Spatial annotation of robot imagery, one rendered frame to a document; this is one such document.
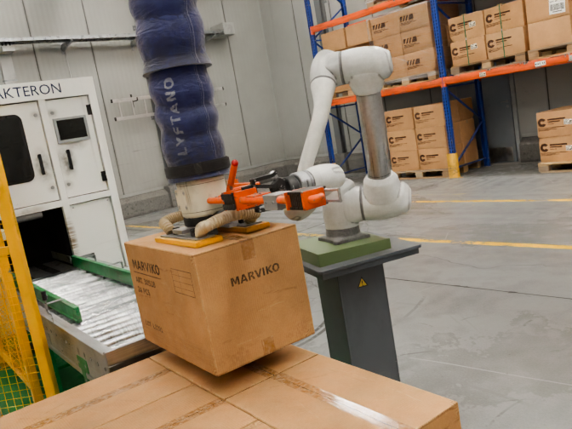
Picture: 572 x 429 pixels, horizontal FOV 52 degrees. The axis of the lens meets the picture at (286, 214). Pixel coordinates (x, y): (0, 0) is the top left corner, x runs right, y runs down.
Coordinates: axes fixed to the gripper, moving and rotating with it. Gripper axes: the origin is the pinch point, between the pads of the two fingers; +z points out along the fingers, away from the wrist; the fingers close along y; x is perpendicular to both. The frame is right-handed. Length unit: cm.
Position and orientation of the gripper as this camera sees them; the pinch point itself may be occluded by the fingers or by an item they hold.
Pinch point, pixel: (243, 198)
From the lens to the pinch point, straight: 185.0
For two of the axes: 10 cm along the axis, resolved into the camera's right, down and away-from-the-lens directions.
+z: -7.9, 2.2, -5.7
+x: -5.9, -0.2, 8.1
